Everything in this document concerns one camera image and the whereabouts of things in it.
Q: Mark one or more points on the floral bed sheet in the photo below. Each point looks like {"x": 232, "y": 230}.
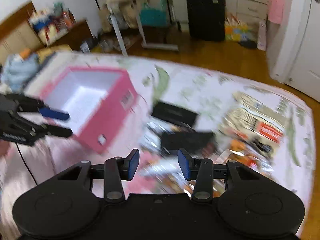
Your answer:
{"x": 205, "y": 92}

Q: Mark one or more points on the colourful toy box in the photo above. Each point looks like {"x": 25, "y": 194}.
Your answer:
{"x": 235, "y": 29}

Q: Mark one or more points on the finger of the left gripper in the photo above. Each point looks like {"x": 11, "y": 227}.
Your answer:
{"x": 54, "y": 114}
{"x": 57, "y": 131}

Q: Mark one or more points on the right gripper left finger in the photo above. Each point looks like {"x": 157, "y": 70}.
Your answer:
{"x": 117, "y": 169}

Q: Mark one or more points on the teal bag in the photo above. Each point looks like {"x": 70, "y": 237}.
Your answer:
{"x": 153, "y": 17}

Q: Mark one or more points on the wooden nightstand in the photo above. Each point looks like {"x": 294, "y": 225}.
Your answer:
{"x": 75, "y": 37}

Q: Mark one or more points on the pink hanging bag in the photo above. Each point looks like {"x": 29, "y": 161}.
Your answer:
{"x": 275, "y": 11}

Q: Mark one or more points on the black suitcase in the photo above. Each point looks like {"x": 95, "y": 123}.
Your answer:
{"x": 206, "y": 19}

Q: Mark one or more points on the cream noodle snack bag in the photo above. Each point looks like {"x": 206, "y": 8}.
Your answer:
{"x": 252, "y": 122}

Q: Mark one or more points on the white wardrobe door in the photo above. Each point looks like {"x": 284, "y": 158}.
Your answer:
{"x": 293, "y": 46}

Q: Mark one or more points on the pink storage box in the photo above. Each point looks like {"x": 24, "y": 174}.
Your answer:
{"x": 97, "y": 99}

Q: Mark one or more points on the light blue cloth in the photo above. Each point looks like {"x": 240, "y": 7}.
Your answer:
{"x": 17, "y": 72}

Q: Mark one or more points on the black snack packet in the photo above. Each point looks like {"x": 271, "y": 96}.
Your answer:
{"x": 174, "y": 115}
{"x": 190, "y": 141}

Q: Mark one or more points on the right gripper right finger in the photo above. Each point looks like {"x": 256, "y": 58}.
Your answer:
{"x": 201, "y": 171}

